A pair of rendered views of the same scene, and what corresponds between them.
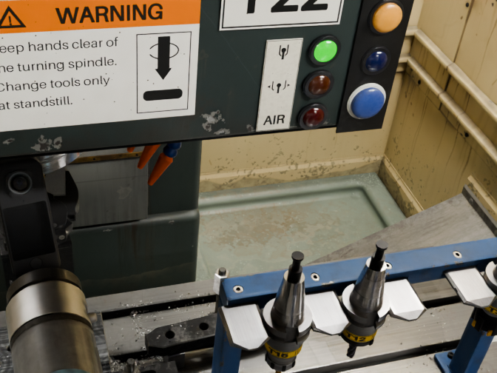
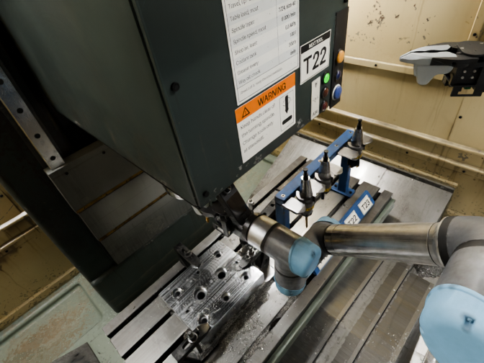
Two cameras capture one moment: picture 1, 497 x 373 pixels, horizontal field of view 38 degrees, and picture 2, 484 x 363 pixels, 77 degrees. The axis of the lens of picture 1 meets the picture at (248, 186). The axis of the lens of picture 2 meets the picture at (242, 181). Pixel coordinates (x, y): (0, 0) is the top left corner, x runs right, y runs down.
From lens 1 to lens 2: 0.34 m
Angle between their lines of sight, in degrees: 15
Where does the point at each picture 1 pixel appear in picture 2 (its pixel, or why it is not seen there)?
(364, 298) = (325, 173)
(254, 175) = not seen: hidden behind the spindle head
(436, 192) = not seen: hidden behind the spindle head
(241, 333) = (297, 208)
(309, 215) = not seen: hidden behind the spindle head
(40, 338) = (276, 236)
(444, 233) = (296, 150)
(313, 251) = (250, 184)
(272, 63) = (313, 90)
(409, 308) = (338, 170)
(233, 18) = (303, 78)
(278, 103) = (315, 105)
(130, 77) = (278, 117)
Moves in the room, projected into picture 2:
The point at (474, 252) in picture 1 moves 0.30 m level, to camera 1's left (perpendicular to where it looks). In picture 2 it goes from (341, 142) to (272, 171)
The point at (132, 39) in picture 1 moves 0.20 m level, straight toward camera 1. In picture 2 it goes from (278, 101) to (378, 146)
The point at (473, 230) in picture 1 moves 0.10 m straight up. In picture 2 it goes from (305, 144) to (306, 130)
